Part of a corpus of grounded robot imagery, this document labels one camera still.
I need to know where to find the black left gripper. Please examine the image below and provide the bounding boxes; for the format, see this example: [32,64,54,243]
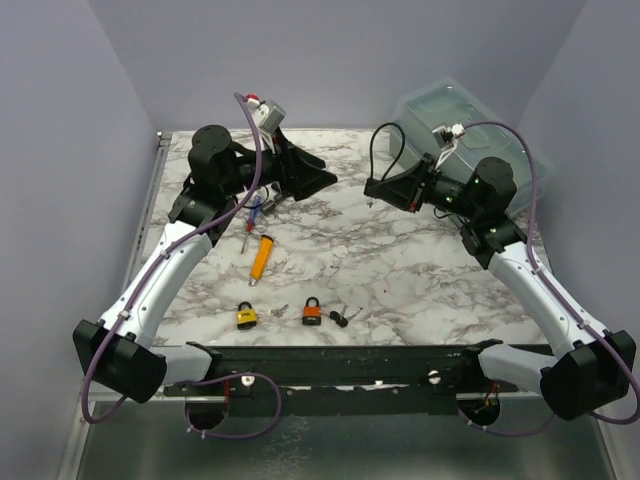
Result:
[223,125,338,200]

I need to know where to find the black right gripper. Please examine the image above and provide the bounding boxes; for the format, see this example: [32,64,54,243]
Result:
[369,154,481,222]

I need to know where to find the black usb cable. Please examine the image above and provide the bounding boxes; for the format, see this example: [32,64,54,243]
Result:
[368,122,407,182]

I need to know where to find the black headed padlock keys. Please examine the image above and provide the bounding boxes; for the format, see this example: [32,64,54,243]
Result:
[329,305,363,328]

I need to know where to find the orange padlock with keys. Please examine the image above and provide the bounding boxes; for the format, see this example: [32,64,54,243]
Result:
[302,297,322,326]

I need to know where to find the silver padlock keys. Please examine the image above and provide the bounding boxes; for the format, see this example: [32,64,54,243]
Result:
[268,304,289,318]

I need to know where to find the yellow padlock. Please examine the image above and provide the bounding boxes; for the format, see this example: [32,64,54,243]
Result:
[236,301,258,330]

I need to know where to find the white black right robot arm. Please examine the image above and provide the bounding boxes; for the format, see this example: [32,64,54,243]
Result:
[364,155,636,420]

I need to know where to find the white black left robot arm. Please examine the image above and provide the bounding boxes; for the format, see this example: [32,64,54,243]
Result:
[73,125,337,403]

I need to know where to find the blue red screwdriver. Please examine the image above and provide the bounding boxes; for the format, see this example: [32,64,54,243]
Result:
[240,195,264,254]

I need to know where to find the clear green plastic toolbox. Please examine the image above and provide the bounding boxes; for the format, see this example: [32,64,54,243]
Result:
[388,77,554,215]

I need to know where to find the yellow utility knife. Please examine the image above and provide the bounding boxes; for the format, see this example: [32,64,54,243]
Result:
[248,235,275,287]

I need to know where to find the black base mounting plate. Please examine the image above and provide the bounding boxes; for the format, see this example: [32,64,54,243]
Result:
[164,344,521,417]

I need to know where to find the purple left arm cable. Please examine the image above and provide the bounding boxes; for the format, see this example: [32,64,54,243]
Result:
[81,91,284,441]

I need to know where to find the black T-handle socket tool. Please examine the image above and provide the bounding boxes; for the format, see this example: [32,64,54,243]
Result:
[260,193,284,216]

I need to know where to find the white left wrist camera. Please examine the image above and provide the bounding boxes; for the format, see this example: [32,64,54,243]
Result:
[252,99,286,136]

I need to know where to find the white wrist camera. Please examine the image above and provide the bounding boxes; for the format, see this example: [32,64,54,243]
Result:
[252,99,286,136]
[432,123,466,169]

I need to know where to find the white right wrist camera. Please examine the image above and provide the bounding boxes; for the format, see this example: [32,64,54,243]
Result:
[432,123,466,169]

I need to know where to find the aluminium rail frame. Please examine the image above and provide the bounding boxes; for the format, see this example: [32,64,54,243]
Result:
[54,130,621,480]

